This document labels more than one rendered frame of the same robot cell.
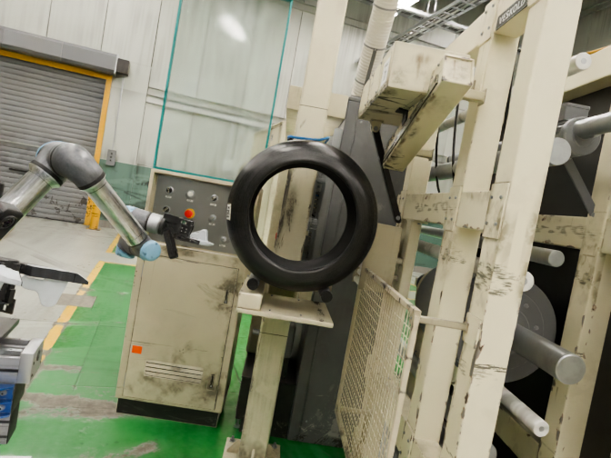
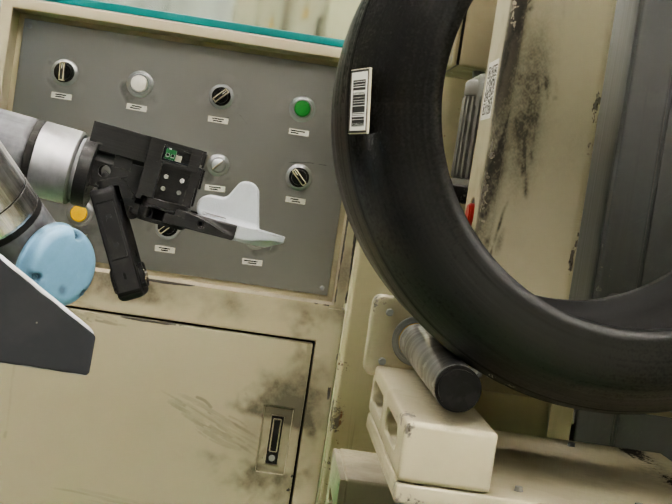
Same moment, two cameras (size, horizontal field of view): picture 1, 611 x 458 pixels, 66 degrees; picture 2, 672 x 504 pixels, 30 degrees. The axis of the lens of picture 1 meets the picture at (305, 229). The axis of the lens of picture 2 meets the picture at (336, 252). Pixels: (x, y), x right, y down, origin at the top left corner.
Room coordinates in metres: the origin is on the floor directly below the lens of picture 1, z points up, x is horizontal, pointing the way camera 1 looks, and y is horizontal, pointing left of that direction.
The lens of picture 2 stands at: (0.58, 0.29, 1.07)
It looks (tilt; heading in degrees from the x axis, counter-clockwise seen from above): 3 degrees down; 0
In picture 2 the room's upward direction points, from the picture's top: 9 degrees clockwise
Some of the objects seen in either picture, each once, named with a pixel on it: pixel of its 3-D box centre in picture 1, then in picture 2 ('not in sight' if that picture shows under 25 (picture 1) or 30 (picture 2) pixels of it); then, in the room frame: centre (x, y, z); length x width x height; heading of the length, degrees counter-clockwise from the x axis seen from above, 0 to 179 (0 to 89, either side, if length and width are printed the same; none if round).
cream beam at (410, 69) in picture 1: (404, 92); not in sight; (1.82, -0.28, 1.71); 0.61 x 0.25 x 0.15; 3
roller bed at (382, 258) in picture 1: (375, 255); not in sight; (2.17, -0.34, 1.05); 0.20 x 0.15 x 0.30; 3
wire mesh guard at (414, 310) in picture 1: (366, 373); not in sight; (1.72, -0.32, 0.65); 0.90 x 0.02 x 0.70; 3
